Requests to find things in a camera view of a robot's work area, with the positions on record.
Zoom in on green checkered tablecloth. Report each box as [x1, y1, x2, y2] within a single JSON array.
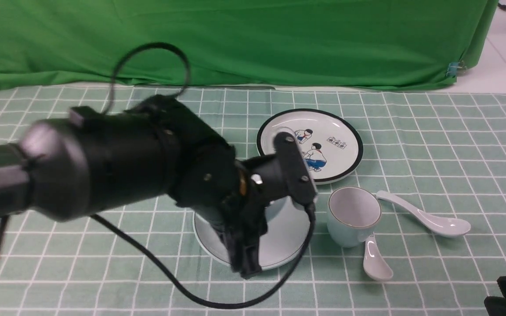
[[0, 88, 506, 316]]

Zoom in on short white ceramic spoon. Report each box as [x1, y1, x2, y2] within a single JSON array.
[[363, 233, 394, 282]]

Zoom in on illustrated plate black rim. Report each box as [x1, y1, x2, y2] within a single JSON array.
[[257, 108, 363, 185]]

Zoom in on pale blue plate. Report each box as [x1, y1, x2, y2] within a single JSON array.
[[193, 197, 309, 271]]

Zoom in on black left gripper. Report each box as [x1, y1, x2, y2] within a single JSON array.
[[139, 95, 286, 280]]

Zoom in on long white ceramic spoon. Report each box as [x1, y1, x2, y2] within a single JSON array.
[[375, 190, 471, 238]]

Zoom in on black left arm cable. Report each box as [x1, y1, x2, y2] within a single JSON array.
[[0, 42, 317, 316]]

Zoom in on green backdrop cloth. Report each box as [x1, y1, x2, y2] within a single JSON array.
[[0, 0, 497, 91]]

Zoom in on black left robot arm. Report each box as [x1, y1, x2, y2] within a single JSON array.
[[0, 95, 289, 279]]

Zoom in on pale blue cup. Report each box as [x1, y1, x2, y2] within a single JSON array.
[[326, 187, 382, 248]]

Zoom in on blue binder clip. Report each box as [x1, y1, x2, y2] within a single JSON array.
[[445, 62, 460, 78]]

